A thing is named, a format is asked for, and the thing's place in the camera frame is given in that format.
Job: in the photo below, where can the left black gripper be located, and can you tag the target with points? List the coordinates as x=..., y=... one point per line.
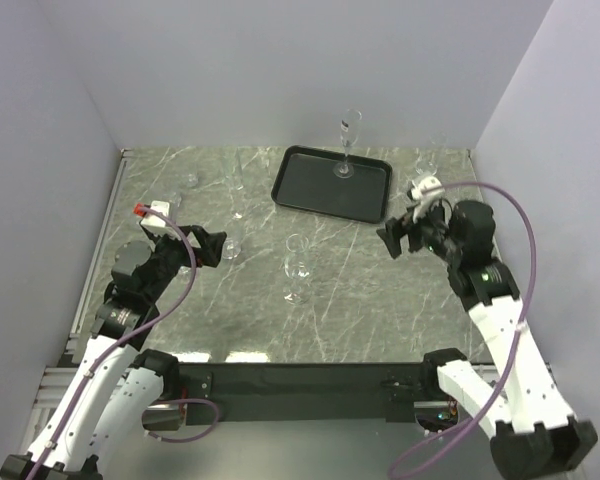
x=210, y=245

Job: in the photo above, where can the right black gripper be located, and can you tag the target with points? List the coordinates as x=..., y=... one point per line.
x=397, y=227

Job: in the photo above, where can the clear flute glass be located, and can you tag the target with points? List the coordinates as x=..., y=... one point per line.
x=431, y=155
x=233, y=175

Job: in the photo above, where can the clear wine glass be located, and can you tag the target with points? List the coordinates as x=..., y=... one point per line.
x=297, y=269

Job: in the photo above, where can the champagne flute with dark mark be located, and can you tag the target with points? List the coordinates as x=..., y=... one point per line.
x=349, y=133

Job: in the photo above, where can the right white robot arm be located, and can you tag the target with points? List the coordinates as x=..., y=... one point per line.
x=533, y=432

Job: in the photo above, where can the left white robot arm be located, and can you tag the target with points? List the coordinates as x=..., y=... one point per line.
x=118, y=379

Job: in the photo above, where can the black rectangular tray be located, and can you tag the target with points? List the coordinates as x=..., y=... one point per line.
x=306, y=181

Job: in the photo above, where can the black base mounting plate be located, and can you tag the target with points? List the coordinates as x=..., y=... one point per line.
x=260, y=392

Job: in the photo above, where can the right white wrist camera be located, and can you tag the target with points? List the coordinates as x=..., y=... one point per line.
x=423, y=192

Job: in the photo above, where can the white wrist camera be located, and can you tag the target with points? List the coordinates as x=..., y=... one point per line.
x=423, y=192
x=157, y=217

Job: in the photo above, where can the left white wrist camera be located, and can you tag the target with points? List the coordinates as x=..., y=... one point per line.
x=157, y=217

